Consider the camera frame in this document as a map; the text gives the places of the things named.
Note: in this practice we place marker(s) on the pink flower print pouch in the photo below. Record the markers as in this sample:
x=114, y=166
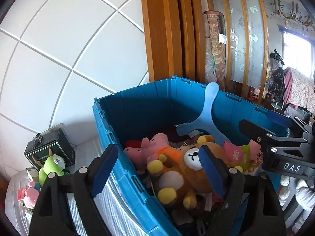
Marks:
x=233, y=152

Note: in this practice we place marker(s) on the dark red cloth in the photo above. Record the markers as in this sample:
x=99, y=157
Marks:
x=179, y=134

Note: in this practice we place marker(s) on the green plush toy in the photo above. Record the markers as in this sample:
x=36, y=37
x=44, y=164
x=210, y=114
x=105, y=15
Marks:
x=50, y=167

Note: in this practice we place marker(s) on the rolled patterned carpet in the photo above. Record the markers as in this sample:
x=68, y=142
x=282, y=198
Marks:
x=216, y=49

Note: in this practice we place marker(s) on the pig plush orange clothes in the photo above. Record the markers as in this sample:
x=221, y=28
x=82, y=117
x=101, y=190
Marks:
x=157, y=140

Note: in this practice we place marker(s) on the pink floral cloth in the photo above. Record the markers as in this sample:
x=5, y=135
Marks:
x=300, y=88

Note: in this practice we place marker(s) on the brown bear plush toy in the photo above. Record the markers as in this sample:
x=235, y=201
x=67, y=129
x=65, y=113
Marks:
x=177, y=174

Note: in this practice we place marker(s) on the pig plush with glasses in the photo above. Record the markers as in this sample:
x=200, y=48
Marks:
x=254, y=150

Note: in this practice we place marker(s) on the white green labelled box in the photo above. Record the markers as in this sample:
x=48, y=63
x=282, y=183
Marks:
x=32, y=173

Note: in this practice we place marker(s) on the black hanging garment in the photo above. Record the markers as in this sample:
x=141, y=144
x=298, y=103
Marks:
x=276, y=78

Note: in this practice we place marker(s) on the pig plush red clothes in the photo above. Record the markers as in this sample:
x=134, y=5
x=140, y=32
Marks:
x=133, y=153

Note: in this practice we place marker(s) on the pink plush toy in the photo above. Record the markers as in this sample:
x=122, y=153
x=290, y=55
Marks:
x=30, y=194

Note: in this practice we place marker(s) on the blue plastic crate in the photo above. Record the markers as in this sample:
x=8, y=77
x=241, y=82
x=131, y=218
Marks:
x=147, y=103

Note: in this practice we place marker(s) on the frosted glass sliding door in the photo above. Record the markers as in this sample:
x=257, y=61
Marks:
x=246, y=29

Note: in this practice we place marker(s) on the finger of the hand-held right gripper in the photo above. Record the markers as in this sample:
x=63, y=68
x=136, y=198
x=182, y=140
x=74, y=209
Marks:
x=279, y=119
x=256, y=131

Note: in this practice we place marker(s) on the wooden door frame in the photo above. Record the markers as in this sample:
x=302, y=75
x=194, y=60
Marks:
x=167, y=29

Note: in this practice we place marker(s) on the light blue plastic boomerang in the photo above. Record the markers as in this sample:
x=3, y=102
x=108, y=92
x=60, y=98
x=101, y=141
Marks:
x=208, y=118

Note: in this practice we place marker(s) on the bright window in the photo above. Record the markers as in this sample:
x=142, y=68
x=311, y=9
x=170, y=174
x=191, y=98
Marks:
x=297, y=51

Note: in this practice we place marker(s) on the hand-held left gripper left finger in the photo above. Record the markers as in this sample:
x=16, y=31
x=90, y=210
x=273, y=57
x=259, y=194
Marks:
x=103, y=172

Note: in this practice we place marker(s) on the black gift box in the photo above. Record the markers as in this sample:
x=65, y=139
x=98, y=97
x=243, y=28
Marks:
x=54, y=140

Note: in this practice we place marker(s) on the wall vine decoration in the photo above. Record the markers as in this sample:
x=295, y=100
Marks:
x=292, y=12

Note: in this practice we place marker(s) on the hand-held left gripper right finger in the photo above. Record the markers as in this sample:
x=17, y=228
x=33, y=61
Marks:
x=211, y=172

